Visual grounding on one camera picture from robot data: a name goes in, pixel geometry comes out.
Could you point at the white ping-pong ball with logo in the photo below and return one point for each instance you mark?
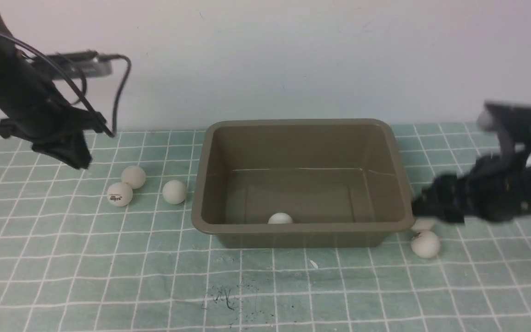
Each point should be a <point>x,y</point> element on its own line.
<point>119,194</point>

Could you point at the plain white ping-pong ball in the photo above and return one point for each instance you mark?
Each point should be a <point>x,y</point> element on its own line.
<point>134,176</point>

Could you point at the green checkered tablecloth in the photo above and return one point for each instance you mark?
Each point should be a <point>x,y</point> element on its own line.
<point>72,262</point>

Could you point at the olive plastic bin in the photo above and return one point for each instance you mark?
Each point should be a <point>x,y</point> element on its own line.
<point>341,180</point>

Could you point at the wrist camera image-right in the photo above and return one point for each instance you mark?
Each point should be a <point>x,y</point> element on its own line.
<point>510,122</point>

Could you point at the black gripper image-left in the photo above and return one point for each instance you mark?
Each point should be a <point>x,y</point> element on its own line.
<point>55,130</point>

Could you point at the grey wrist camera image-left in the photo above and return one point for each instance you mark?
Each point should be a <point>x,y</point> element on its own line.
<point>86,62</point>

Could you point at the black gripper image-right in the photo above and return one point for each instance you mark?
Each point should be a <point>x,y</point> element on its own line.
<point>482,192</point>

